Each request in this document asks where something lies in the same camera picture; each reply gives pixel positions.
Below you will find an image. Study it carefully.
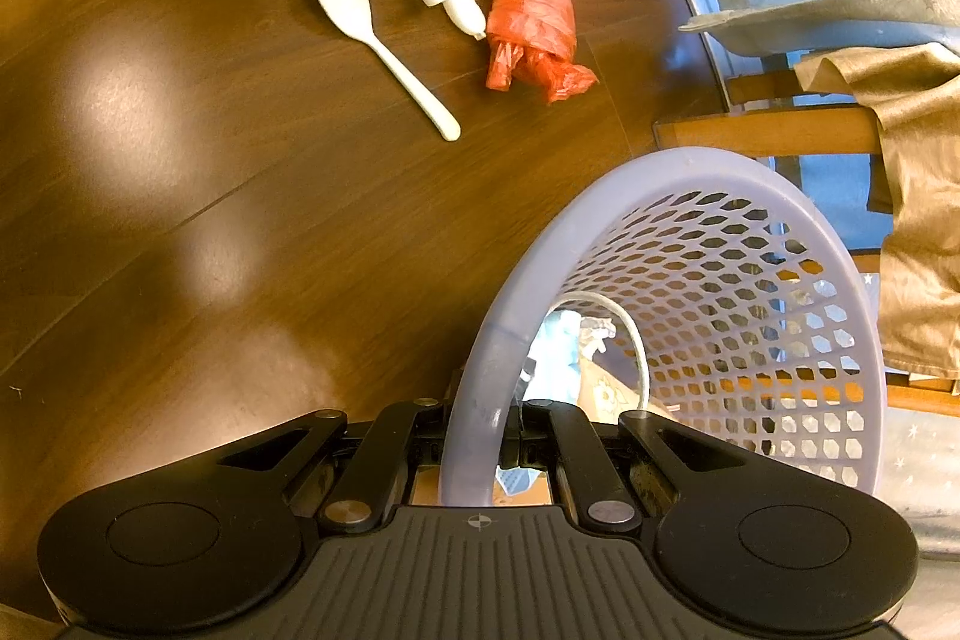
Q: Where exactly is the blue face mask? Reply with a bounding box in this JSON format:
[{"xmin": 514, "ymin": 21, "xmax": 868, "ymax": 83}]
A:
[{"xmin": 536, "ymin": 310, "xmax": 586, "ymax": 401}]

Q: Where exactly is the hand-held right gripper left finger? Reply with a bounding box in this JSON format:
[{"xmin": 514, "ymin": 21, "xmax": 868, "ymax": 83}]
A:
[{"xmin": 195, "ymin": 370, "xmax": 462, "ymax": 534}]

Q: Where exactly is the white tissue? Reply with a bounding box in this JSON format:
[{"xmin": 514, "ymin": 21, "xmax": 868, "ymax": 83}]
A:
[{"xmin": 577, "ymin": 314, "xmax": 620, "ymax": 356}]

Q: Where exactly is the wooden chair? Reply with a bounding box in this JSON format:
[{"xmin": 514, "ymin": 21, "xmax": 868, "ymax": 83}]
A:
[{"xmin": 654, "ymin": 70, "xmax": 960, "ymax": 420}]

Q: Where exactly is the red plastic bag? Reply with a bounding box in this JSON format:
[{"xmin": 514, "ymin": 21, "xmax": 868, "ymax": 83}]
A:
[{"xmin": 484, "ymin": 0, "xmax": 599, "ymax": 105}]

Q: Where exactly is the tan chair cover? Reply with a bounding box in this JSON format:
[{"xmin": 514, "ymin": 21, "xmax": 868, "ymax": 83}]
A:
[{"xmin": 793, "ymin": 42, "xmax": 960, "ymax": 397}]

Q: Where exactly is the beige paper bag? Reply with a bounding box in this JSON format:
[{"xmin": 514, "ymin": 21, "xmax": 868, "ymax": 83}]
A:
[{"xmin": 577, "ymin": 359, "xmax": 646, "ymax": 423}]

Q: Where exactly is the grey cloth edge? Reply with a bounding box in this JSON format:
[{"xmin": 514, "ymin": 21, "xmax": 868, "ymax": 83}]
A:
[{"xmin": 677, "ymin": 0, "xmax": 960, "ymax": 58}]

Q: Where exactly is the lavender plastic mesh basket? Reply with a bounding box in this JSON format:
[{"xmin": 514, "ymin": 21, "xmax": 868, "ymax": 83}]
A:
[{"xmin": 439, "ymin": 146, "xmax": 887, "ymax": 510}]

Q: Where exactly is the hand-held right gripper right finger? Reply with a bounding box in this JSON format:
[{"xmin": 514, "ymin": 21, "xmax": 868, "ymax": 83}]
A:
[{"xmin": 502, "ymin": 400, "xmax": 781, "ymax": 534}]

